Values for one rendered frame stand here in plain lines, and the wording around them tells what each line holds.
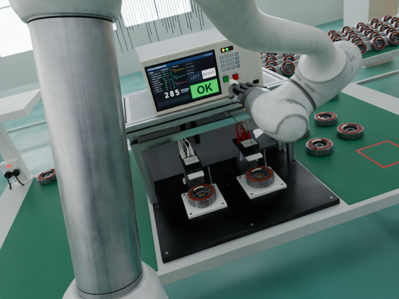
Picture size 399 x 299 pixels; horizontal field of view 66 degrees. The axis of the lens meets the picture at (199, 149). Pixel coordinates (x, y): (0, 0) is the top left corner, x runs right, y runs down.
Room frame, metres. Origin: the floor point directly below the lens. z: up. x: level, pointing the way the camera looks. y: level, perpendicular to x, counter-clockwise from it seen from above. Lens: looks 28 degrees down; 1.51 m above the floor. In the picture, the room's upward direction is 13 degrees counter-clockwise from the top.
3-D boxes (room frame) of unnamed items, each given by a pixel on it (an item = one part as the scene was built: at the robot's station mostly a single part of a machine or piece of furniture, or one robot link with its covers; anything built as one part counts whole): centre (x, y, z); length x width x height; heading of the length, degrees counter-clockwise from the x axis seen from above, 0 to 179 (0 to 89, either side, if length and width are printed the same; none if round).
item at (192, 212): (0.96, 0.03, 0.78); 0.15 x 0.15 x 0.01; 8
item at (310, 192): (0.99, -0.09, 0.76); 0.64 x 0.47 x 0.02; 98
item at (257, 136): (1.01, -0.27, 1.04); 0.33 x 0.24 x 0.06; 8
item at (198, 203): (0.96, 0.03, 0.80); 0.11 x 0.11 x 0.04
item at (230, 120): (1.08, -0.08, 1.03); 0.62 x 0.01 x 0.03; 98
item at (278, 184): (0.99, -0.21, 0.78); 0.15 x 0.15 x 0.01; 8
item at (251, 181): (0.99, -0.21, 0.80); 0.11 x 0.11 x 0.04
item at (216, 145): (1.23, -0.06, 0.92); 0.66 x 0.01 x 0.30; 98
